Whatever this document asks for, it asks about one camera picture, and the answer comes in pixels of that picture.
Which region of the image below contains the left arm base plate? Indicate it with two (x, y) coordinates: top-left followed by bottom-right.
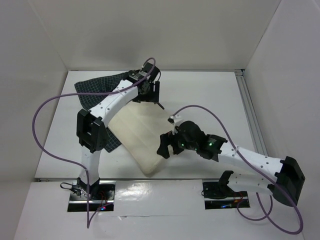
(66, 180), (116, 213)

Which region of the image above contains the dark checked pillowcase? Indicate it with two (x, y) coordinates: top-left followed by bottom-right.
(74, 71), (129, 153)

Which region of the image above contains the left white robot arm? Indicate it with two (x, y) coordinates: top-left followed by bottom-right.
(75, 62), (161, 200)

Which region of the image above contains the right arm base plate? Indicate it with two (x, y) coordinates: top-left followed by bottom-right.
(201, 180), (250, 210)

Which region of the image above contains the aluminium rail at right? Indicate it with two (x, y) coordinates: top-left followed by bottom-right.
(234, 69), (276, 178)

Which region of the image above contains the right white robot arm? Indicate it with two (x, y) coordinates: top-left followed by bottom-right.
(156, 121), (306, 207)

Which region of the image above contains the cream pillow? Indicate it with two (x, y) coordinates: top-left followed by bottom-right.
(108, 101), (173, 176)

